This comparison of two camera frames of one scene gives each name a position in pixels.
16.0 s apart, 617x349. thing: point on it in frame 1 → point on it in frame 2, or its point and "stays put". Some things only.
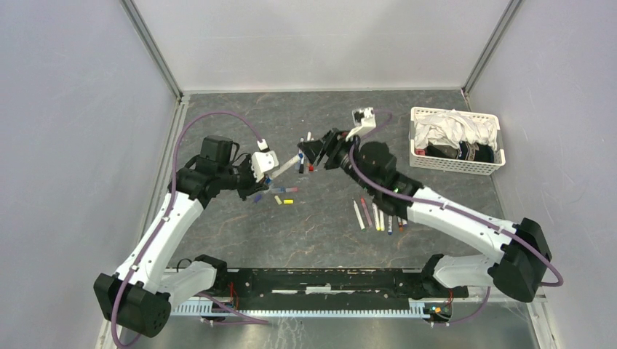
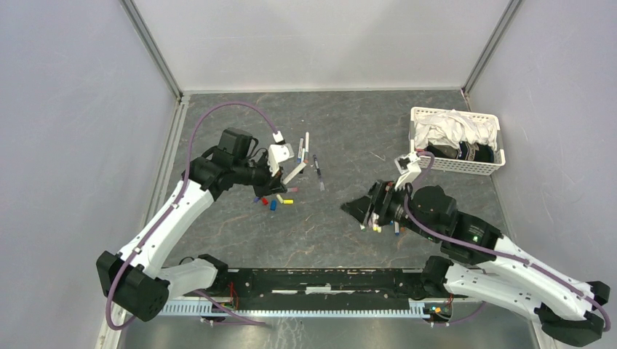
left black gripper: (253, 185) → (271, 185)
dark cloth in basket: (466, 151) stays put
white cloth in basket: (444, 128) stays put
